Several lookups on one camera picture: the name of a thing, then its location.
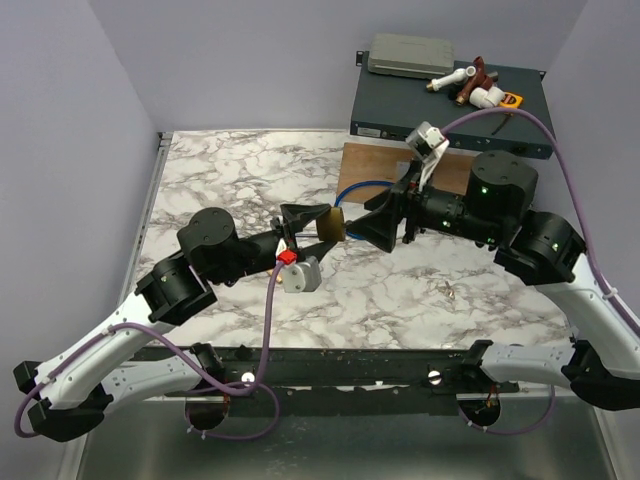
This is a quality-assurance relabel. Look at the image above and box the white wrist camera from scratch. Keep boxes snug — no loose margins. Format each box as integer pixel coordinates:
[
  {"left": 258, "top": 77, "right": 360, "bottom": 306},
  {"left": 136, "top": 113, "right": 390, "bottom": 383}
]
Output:
[
  {"left": 405, "top": 121, "right": 450, "bottom": 191},
  {"left": 276, "top": 250, "right": 322, "bottom": 293}
]

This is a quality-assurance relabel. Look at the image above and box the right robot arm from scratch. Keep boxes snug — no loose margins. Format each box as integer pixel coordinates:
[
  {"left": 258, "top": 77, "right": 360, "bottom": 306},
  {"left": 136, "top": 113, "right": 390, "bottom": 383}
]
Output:
[{"left": 346, "top": 151, "right": 639, "bottom": 411}]

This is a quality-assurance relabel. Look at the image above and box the wooden board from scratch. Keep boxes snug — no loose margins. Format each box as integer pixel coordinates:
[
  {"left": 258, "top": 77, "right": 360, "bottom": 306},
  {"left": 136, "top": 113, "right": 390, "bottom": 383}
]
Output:
[{"left": 336, "top": 142, "right": 476, "bottom": 194}]

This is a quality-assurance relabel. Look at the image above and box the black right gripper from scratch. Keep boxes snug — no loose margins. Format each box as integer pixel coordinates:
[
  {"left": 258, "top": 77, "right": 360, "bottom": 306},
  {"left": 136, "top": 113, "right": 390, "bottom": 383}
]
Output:
[{"left": 344, "top": 155, "right": 500, "bottom": 251}]

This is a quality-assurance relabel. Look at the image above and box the yellow tape measure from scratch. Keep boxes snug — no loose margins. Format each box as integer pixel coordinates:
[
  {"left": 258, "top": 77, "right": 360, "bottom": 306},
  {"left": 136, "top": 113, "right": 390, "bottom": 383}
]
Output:
[{"left": 500, "top": 92, "right": 524, "bottom": 109}]

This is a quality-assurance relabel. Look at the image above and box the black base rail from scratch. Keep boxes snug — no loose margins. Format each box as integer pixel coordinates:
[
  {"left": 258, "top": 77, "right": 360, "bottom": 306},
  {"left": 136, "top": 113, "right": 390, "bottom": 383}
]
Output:
[{"left": 185, "top": 348, "right": 518, "bottom": 428}]

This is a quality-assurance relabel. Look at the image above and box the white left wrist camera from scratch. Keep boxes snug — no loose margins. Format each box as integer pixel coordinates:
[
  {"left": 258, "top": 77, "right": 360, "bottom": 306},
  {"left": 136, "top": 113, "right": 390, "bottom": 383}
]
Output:
[{"left": 276, "top": 250, "right": 322, "bottom": 293}]

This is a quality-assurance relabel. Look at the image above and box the blue rack network switch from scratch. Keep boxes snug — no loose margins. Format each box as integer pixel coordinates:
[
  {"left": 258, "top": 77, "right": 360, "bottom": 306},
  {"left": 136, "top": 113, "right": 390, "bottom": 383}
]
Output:
[{"left": 350, "top": 51, "right": 553, "bottom": 160}]

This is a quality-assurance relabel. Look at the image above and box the white pipe elbow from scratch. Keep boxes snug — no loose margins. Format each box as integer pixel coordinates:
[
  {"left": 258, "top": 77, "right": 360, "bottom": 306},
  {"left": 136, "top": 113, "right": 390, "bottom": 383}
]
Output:
[{"left": 469, "top": 85, "right": 506, "bottom": 109}]

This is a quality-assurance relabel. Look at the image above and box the white pipe with brass end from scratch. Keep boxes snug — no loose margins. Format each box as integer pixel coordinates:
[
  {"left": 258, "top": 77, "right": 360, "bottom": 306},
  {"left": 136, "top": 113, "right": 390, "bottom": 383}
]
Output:
[{"left": 426, "top": 65, "right": 477, "bottom": 92}]

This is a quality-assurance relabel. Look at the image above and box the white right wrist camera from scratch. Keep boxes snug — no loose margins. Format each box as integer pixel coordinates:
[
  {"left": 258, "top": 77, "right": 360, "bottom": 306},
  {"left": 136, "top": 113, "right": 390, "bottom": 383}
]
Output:
[{"left": 405, "top": 121, "right": 450, "bottom": 191}]

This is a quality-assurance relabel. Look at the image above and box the grey plastic case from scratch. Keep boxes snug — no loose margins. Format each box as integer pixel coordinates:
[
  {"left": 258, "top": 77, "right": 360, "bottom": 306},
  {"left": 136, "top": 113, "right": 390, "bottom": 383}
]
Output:
[{"left": 367, "top": 33, "right": 455, "bottom": 79}]

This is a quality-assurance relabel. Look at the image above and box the silver key with ring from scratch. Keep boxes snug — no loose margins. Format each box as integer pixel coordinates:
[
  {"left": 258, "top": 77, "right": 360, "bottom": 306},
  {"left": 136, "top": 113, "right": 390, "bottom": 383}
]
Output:
[{"left": 438, "top": 281, "right": 455, "bottom": 300}]

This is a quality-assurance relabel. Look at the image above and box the brown pipe fitting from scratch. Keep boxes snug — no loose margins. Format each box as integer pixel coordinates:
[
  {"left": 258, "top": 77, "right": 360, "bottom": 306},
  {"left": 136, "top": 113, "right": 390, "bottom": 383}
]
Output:
[{"left": 455, "top": 56, "right": 494, "bottom": 106}]

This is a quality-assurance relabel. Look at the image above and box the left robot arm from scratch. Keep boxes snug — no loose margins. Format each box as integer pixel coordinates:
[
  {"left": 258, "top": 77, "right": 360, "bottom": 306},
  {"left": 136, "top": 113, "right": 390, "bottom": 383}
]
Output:
[{"left": 13, "top": 204, "right": 335, "bottom": 442}]

